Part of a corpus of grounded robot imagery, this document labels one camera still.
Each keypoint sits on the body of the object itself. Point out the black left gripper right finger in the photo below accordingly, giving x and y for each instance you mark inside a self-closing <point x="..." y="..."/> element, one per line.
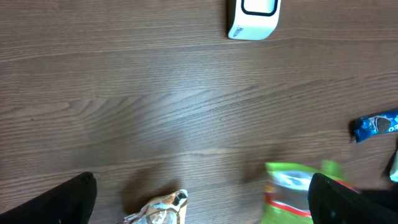
<point x="332" y="203"/>

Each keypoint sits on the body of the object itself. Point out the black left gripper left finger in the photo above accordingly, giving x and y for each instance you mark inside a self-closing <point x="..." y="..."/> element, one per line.
<point x="70" y="202"/>

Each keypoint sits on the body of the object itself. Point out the green Haribo gummy bag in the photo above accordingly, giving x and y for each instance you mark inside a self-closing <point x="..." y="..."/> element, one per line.
<point x="286" y="190"/>

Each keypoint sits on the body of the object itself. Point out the teal snack packet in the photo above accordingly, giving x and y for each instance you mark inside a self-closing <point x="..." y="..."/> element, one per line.
<point x="393" y="173"/>

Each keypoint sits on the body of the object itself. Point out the brown clear snack bag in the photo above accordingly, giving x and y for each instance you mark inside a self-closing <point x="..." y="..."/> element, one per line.
<point x="167" y="209"/>

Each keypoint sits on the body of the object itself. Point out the blue Oreo cookie pack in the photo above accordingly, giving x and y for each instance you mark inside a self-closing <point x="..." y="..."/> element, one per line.
<point x="376" y="124"/>

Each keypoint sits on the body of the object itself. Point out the white barcode scanner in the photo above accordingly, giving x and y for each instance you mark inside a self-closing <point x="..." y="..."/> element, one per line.
<point x="252" y="19"/>

